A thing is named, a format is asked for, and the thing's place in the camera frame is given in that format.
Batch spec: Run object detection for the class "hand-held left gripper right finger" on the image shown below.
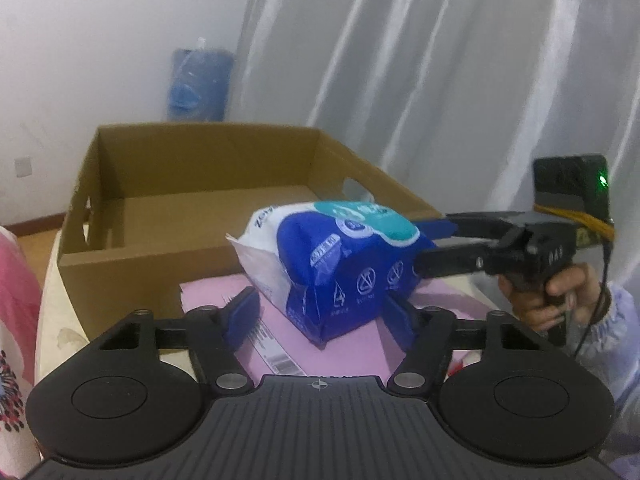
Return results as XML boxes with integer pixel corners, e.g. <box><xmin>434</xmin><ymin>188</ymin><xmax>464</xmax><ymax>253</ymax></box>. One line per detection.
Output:
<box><xmin>382</xmin><ymin>295</ymin><xmax>544</xmax><ymax>397</ymax></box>

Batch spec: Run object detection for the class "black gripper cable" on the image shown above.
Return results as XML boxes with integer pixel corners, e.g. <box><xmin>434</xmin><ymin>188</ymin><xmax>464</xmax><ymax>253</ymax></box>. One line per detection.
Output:
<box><xmin>574</xmin><ymin>240</ymin><xmax>613</xmax><ymax>361</ymax></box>

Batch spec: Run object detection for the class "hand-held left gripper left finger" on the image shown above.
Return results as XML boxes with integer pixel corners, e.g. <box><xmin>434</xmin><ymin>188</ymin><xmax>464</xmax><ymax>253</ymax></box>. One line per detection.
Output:
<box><xmin>87</xmin><ymin>287</ymin><xmax>261</xmax><ymax>397</ymax></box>

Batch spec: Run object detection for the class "blue wet wipes pack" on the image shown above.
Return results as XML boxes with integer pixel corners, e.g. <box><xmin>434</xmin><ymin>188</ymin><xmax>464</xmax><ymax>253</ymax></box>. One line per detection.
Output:
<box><xmin>225</xmin><ymin>200</ymin><xmax>438</xmax><ymax>347</ymax></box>

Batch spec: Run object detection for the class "person's right hand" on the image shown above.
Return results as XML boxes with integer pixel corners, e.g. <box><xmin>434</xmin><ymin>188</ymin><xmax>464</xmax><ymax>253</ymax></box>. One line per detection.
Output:
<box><xmin>497</xmin><ymin>262</ymin><xmax>602</xmax><ymax>333</ymax></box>

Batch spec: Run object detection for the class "blue water bottle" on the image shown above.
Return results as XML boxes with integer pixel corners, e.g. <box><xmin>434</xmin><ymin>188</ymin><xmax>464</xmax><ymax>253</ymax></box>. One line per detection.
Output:
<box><xmin>166</xmin><ymin>37</ymin><xmax>235</xmax><ymax>122</ymax></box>

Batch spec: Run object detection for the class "brown cardboard box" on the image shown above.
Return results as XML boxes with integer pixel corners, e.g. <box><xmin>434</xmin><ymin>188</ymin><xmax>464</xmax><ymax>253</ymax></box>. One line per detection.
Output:
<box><xmin>57</xmin><ymin>122</ymin><xmax>446</xmax><ymax>348</ymax></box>

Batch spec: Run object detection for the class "white satin curtain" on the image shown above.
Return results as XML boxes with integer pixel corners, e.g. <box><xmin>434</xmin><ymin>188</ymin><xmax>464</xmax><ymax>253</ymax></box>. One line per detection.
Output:
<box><xmin>232</xmin><ymin>0</ymin><xmax>640</xmax><ymax>286</ymax></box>

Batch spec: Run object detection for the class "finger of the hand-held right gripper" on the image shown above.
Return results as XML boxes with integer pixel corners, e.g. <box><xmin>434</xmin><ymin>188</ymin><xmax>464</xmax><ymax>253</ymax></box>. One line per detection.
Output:
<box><xmin>414</xmin><ymin>211</ymin><xmax>522</xmax><ymax>242</ymax></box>
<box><xmin>411</xmin><ymin>239</ymin><xmax>502</xmax><ymax>279</ymax></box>

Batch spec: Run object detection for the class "person's right forearm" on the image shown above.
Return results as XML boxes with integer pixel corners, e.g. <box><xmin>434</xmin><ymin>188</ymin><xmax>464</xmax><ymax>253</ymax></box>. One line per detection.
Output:
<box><xmin>575</xmin><ymin>280</ymin><xmax>640</xmax><ymax>461</ymax></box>

